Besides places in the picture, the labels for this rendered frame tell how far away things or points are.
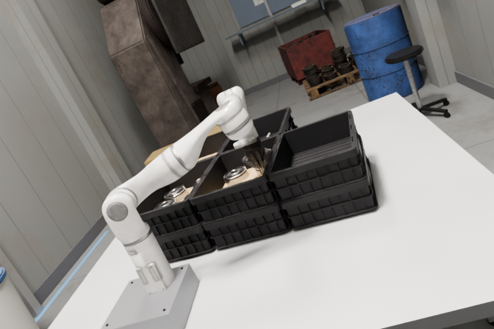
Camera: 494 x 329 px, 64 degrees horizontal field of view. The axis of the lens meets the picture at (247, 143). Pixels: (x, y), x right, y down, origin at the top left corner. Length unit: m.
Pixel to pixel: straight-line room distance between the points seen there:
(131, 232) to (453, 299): 0.84
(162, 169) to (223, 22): 7.36
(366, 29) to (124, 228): 3.63
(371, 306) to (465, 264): 0.24
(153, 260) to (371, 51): 3.62
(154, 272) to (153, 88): 4.36
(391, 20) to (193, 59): 5.07
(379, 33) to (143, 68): 2.95
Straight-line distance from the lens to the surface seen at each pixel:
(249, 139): 1.43
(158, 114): 5.59
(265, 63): 8.41
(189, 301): 1.31
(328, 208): 1.34
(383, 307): 1.02
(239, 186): 1.32
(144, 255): 1.25
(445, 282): 1.05
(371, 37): 4.43
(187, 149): 1.14
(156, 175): 1.18
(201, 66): 8.59
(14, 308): 3.02
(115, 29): 5.71
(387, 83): 4.53
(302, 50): 7.09
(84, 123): 4.94
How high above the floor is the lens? 1.40
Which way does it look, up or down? 16 degrees down
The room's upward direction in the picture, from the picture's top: 25 degrees counter-clockwise
